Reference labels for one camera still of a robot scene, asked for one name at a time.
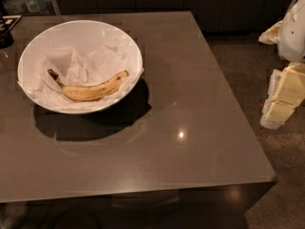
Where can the yellow banana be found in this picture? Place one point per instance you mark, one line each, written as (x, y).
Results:
(90, 93)

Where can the white paper liner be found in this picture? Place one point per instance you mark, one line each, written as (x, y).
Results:
(42, 71)

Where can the white bowl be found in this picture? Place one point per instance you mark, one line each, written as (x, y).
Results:
(84, 34)

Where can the shelf with bottles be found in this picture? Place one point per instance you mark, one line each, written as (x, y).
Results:
(29, 7)

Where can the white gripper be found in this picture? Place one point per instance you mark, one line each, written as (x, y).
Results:
(293, 35)

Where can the black object with label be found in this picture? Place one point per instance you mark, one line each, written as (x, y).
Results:
(7, 22)

